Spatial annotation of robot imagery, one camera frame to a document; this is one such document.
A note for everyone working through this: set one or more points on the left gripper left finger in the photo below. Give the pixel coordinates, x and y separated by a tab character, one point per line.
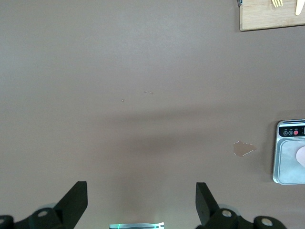
71	202

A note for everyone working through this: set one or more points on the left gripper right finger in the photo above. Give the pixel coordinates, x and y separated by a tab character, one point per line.
206	205

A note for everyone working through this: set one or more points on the pink plastic cup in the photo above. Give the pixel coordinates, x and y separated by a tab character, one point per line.
300	156

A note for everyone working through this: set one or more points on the silver kitchen scale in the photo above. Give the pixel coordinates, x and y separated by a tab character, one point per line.
286	167

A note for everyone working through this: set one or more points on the wooden cutting board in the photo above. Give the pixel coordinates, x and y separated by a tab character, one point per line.
262	19

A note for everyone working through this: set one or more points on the yellow plastic fork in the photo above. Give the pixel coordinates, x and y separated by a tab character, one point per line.
277	3

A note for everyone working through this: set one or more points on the yellow plastic knife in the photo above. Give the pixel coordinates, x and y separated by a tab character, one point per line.
299	8

